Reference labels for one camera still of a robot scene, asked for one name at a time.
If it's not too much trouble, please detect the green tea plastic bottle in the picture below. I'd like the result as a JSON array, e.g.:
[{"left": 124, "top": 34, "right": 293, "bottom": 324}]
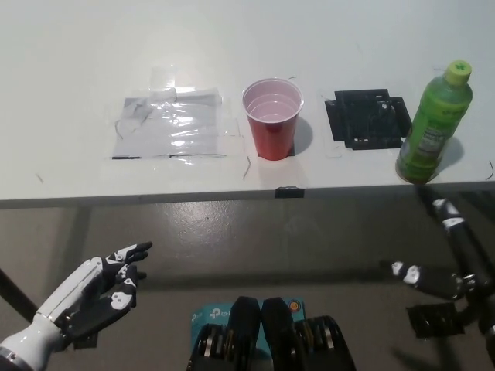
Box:
[{"left": 394, "top": 60, "right": 474, "bottom": 184}]

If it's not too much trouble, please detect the red plastic cup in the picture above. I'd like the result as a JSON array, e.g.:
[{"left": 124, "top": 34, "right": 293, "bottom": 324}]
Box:
[{"left": 242, "top": 78, "right": 306, "bottom": 160}]

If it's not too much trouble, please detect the black tape square patch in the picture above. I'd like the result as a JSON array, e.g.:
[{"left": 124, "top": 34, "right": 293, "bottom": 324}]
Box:
[{"left": 325, "top": 88, "right": 413, "bottom": 151}]

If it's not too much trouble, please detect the taped clear plastic sheet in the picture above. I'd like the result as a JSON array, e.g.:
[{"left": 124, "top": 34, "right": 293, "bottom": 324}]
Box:
[{"left": 111, "top": 87, "right": 229, "bottom": 160}]

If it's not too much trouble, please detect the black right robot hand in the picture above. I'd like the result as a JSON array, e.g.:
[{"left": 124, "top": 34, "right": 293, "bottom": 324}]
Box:
[{"left": 381, "top": 197, "right": 495, "bottom": 337}]

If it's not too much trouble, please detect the teal tp-link box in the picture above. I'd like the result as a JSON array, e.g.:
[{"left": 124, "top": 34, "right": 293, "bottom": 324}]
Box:
[{"left": 190, "top": 297, "right": 310, "bottom": 364}]

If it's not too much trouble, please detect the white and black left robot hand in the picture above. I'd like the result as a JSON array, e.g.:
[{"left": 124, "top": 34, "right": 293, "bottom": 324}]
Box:
[{"left": 0, "top": 241, "right": 153, "bottom": 371}]

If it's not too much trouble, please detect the black table leg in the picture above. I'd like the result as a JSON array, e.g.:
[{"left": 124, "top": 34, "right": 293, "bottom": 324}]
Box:
[{"left": 0, "top": 266, "right": 39, "bottom": 325}]

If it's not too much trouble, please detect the small black tape strip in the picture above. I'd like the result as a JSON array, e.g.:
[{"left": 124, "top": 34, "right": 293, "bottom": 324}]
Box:
[{"left": 275, "top": 185, "right": 305, "bottom": 199}]

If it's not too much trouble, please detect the black tape floor patch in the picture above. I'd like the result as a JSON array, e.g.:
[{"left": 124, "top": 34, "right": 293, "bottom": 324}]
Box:
[{"left": 405, "top": 301, "right": 466, "bottom": 340}]

